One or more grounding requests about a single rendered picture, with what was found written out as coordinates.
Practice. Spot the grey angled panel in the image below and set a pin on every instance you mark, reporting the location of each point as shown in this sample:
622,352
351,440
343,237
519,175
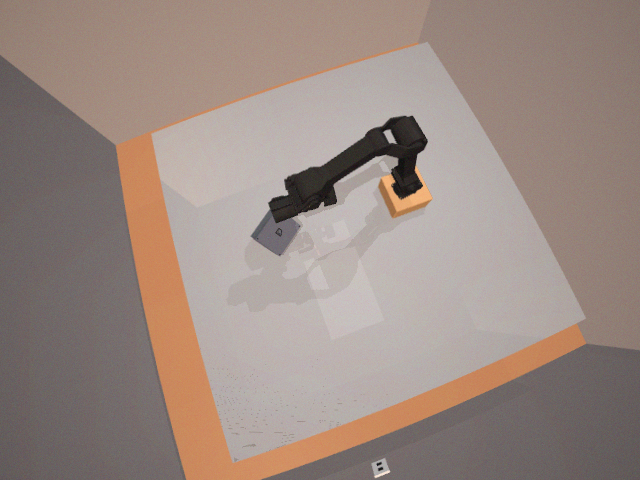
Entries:
275,236

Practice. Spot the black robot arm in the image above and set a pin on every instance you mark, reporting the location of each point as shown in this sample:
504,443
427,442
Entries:
310,187

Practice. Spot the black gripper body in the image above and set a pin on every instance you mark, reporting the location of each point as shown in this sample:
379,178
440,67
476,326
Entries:
331,201

